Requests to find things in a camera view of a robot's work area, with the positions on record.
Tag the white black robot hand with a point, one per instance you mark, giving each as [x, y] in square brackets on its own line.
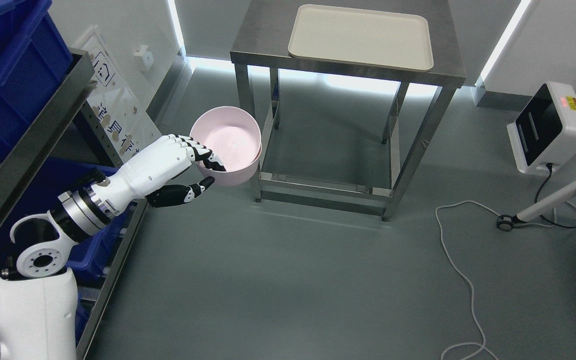
[146, 174]

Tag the white stand leg with caster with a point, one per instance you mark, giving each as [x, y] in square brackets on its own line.
[505, 222]

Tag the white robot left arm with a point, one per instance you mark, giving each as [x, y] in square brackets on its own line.
[39, 298]

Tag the steel shelf rack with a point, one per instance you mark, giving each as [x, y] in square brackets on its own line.
[67, 105]

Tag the pink bowl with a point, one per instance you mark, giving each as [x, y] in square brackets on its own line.
[233, 175]
[232, 133]

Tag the stainless steel table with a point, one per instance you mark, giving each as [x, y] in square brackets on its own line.
[315, 158]

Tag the white black charging device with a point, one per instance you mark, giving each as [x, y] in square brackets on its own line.
[545, 130]

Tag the blue bin upper middle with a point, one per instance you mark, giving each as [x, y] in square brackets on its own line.
[34, 61]

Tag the white sign board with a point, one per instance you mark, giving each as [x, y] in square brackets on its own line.
[114, 105]

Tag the cream plastic tray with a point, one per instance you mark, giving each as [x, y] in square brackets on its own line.
[349, 35]

